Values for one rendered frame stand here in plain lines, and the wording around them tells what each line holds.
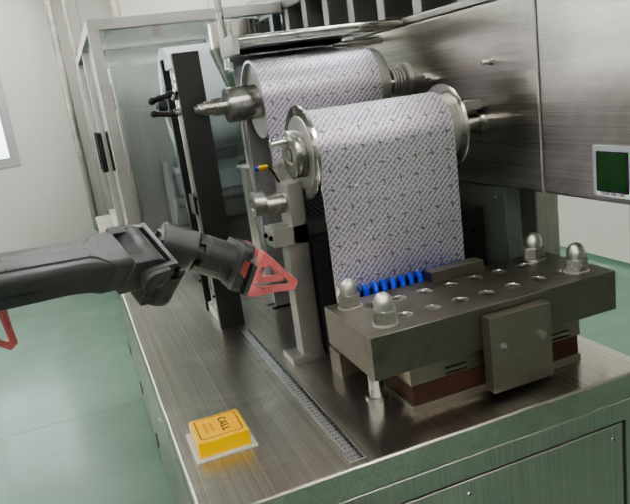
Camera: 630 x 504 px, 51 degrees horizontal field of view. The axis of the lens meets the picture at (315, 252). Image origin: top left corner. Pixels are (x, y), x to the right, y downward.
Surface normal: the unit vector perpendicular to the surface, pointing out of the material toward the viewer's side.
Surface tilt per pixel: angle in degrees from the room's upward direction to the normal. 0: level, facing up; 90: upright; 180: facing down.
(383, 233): 90
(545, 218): 90
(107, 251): 43
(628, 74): 90
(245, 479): 0
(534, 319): 90
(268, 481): 0
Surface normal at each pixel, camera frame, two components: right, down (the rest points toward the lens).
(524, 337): 0.36, 0.18
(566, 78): -0.92, 0.21
